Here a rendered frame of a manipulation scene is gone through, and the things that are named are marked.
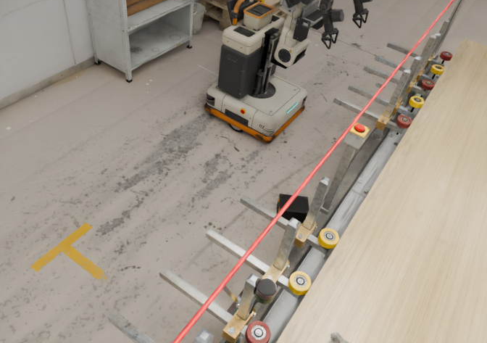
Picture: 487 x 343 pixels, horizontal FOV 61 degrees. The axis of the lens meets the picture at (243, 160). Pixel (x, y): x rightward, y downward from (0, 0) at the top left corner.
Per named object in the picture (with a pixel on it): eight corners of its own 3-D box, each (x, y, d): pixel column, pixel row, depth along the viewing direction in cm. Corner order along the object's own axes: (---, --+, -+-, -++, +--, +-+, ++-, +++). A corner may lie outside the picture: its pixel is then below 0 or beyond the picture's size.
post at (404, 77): (372, 138, 249) (404, 69, 216) (375, 135, 252) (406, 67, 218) (377, 140, 248) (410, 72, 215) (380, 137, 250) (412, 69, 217)
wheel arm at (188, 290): (159, 278, 151) (158, 271, 148) (164, 271, 153) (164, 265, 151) (256, 350, 137) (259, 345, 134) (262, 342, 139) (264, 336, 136)
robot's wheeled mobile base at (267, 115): (201, 112, 351) (204, 87, 333) (243, 81, 391) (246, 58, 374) (268, 147, 329) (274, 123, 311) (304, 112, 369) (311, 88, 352)
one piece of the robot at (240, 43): (213, 100, 341) (222, 2, 284) (249, 74, 376) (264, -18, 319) (246, 117, 330) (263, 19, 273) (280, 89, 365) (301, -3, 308)
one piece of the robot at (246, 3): (229, 35, 308) (221, 3, 296) (254, 19, 330) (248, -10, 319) (241, 33, 301) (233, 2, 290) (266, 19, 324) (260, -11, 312)
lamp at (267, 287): (244, 320, 137) (253, 288, 122) (253, 307, 140) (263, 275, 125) (259, 330, 135) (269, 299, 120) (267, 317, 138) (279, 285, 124)
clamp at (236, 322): (221, 336, 139) (222, 330, 136) (243, 306, 148) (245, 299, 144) (235, 346, 137) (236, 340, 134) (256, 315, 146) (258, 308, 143)
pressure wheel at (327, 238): (317, 260, 168) (324, 244, 160) (310, 244, 174) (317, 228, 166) (335, 257, 170) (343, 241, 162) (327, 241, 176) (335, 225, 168)
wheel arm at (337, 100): (332, 103, 248) (334, 97, 245) (334, 101, 250) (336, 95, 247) (400, 135, 233) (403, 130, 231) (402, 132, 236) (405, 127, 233)
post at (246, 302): (229, 342, 157) (246, 279, 124) (235, 335, 159) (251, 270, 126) (237, 348, 156) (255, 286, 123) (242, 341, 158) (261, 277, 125)
